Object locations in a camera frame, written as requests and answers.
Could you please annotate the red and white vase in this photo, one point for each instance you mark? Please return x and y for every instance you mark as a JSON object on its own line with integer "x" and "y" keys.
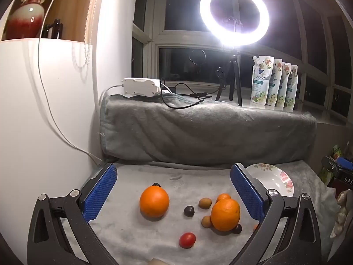
{"x": 24, "y": 16}

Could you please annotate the large smooth orange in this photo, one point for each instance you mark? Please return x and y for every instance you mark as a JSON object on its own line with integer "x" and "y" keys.
{"x": 154, "y": 201}

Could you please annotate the flat grey blanket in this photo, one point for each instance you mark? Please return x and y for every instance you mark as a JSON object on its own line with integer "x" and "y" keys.
{"x": 132, "y": 237}

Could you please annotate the red cherry tomato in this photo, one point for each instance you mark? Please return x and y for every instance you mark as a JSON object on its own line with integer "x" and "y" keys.
{"x": 187, "y": 240}

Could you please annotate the black tripod stand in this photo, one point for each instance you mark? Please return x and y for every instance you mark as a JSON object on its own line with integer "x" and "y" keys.
{"x": 233, "y": 69}

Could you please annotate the white floral refill pouch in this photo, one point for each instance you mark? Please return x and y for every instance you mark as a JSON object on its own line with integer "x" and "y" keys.
{"x": 285, "y": 88}
{"x": 260, "y": 82}
{"x": 276, "y": 85}
{"x": 293, "y": 91}

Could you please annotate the white window frame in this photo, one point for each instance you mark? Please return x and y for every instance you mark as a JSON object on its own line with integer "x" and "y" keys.
{"x": 154, "y": 41}

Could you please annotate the dark glass bottle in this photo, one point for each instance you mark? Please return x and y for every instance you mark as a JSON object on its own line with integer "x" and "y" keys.
{"x": 55, "y": 29}

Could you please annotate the green snack packet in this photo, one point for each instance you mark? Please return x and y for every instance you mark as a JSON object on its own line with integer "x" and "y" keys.
{"x": 337, "y": 151}

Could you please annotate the white cabinet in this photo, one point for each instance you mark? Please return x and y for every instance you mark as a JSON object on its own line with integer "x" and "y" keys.
{"x": 55, "y": 88}

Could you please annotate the small orange kumquat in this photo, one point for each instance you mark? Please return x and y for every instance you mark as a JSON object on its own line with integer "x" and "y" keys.
{"x": 222, "y": 197}

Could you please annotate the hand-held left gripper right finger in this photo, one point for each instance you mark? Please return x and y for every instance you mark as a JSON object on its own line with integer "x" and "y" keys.
{"x": 245, "y": 190}

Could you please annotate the beige rounded object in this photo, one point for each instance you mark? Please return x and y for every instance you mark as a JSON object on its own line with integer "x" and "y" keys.
{"x": 156, "y": 262}

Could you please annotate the white power strip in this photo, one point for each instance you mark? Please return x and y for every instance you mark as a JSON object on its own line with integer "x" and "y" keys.
{"x": 140, "y": 87}

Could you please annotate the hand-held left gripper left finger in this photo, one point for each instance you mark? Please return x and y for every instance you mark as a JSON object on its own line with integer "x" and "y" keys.
{"x": 100, "y": 190}

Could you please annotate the small dark round fruit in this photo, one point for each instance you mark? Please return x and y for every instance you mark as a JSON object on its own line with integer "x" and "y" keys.
{"x": 189, "y": 211}
{"x": 156, "y": 184}
{"x": 237, "y": 229}

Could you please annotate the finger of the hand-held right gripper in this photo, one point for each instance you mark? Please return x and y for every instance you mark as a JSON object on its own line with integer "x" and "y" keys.
{"x": 329, "y": 164}

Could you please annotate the brown longan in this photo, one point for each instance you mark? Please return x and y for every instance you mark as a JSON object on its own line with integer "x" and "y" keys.
{"x": 205, "y": 203}
{"x": 206, "y": 222}

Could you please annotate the rolled grey blanket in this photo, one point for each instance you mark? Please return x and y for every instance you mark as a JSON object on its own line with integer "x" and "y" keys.
{"x": 206, "y": 132}

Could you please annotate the white floral plate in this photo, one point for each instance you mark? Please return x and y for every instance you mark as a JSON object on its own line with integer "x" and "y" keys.
{"x": 269, "y": 179}

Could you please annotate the person's right hand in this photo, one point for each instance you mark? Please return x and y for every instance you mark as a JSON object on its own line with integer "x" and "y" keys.
{"x": 341, "y": 215}

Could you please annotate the bumpy orange with stem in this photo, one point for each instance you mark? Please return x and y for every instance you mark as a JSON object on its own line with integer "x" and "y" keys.
{"x": 225, "y": 214}

